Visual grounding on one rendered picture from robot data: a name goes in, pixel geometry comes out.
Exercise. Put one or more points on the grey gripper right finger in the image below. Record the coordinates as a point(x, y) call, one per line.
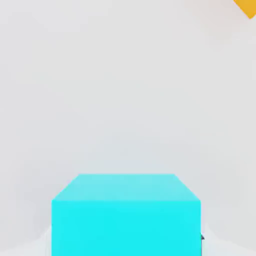
point(208, 248)

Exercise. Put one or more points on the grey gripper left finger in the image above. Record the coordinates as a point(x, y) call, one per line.
point(45, 246)

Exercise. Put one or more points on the small cyan cube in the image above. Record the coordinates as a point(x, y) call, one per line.
point(126, 220)

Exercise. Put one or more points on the small orange cube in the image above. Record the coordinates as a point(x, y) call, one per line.
point(248, 7)

